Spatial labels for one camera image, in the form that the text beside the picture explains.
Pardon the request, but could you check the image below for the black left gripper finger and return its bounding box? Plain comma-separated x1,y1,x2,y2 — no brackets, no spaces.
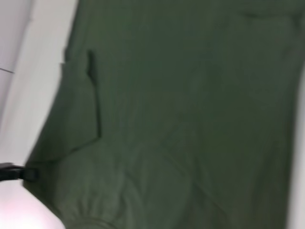
0,163,39,182

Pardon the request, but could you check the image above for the dark green shirt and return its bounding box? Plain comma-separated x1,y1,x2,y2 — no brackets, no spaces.
22,0,305,229

